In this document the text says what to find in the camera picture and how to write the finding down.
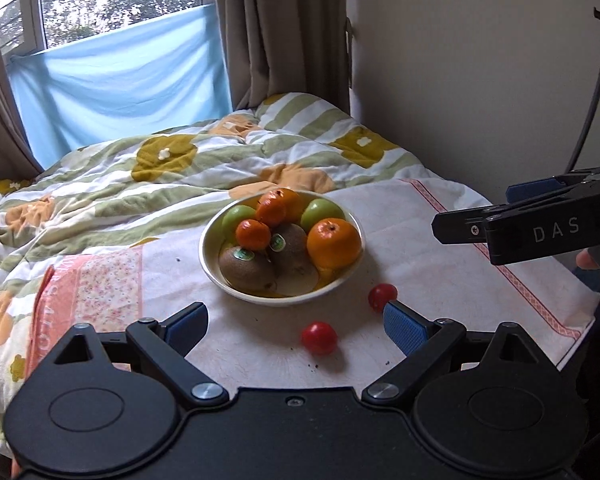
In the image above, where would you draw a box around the kiwi with sticker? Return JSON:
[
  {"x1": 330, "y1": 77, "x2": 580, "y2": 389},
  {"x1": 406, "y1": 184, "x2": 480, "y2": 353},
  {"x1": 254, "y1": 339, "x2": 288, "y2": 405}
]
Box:
[
  {"x1": 266, "y1": 223, "x2": 311, "y2": 274},
  {"x1": 219, "y1": 246, "x2": 276, "y2": 294}
]

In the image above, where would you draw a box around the large orange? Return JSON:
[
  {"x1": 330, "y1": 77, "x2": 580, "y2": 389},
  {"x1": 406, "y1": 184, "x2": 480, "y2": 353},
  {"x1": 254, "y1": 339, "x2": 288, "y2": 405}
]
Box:
[
  {"x1": 258, "y1": 188, "x2": 306, "y2": 223},
  {"x1": 306, "y1": 218, "x2": 362, "y2": 270}
]

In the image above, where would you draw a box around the small mandarin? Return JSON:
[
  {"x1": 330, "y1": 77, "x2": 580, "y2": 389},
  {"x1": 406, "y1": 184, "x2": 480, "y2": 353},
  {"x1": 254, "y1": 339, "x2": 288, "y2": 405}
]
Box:
[
  {"x1": 235, "y1": 219, "x2": 271, "y2": 252},
  {"x1": 256, "y1": 196, "x2": 287, "y2": 226}
]

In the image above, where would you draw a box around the green apple front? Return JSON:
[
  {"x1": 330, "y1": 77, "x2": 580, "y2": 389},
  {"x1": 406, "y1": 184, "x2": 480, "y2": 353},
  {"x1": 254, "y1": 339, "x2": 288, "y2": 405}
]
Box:
[{"x1": 221, "y1": 204, "x2": 256, "y2": 242}]

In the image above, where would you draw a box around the green apple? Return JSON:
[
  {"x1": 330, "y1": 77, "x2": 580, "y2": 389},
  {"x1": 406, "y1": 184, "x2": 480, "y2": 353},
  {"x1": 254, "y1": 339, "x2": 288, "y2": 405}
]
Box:
[
  {"x1": 221, "y1": 204, "x2": 256, "y2": 242},
  {"x1": 300, "y1": 198, "x2": 346, "y2": 233}
]

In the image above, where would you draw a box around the red cherry tomato right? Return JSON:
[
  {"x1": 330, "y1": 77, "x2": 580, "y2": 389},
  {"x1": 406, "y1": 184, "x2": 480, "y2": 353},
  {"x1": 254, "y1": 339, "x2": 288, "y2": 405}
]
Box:
[{"x1": 367, "y1": 283, "x2": 398, "y2": 313}]

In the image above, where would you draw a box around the red cherry tomato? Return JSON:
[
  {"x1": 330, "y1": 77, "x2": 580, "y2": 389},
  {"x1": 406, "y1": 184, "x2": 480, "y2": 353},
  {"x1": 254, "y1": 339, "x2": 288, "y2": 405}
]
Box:
[
  {"x1": 367, "y1": 283, "x2": 398, "y2": 313},
  {"x1": 301, "y1": 322, "x2": 338, "y2": 356}
]

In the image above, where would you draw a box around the pink floral towel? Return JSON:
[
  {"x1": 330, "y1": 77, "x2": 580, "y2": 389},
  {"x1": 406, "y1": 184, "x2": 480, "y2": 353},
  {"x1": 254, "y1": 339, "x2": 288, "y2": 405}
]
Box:
[{"x1": 30, "y1": 179, "x2": 598, "y2": 389}]

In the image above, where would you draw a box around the red cherry tomato left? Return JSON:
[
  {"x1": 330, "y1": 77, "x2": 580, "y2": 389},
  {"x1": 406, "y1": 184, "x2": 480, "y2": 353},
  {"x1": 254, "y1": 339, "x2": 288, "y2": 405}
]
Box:
[{"x1": 301, "y1": 322, "x2": 338, "y2": 356}]

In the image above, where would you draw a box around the cream ceramic bowl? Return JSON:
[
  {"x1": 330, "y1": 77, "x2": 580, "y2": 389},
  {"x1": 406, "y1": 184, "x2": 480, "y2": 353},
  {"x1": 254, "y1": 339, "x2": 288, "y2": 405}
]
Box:
[{"x1": 198, "y1": 191, "x2": 365, "y2": 307}]

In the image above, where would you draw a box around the floral striped duvet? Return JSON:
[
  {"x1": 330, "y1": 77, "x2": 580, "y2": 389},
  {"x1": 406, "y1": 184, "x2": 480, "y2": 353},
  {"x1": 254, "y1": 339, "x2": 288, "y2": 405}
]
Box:
[{"x1": 0, "y1": 92, "x2": 426, "y2": 454}]

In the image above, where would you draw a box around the light blue window cloth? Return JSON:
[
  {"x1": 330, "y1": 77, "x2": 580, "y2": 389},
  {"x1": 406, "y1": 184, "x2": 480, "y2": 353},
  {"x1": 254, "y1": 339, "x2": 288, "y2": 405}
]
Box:
[{"x1": 7, "y1": 4, "x2": 233, "y2": 168}]

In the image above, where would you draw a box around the brown curtain right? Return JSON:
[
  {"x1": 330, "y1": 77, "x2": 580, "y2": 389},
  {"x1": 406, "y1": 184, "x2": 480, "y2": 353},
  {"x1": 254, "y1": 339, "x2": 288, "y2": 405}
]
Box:
[{"x1": 214, "y1": 0, "x2": 350, "y2": 112}]

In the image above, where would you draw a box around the black cable on wall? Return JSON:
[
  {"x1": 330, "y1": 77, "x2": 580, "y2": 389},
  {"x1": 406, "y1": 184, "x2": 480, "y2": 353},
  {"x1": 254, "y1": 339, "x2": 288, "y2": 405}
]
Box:
[{"x1": 564, "y1": 6, "x2": 600, "y2": 174}]

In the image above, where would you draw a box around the white window frame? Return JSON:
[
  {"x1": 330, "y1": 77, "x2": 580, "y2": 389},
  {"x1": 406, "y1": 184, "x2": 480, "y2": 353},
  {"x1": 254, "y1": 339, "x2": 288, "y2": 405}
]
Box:
[{"x1": 0, "y1": 0, "x2": 46, "y2": 61}]

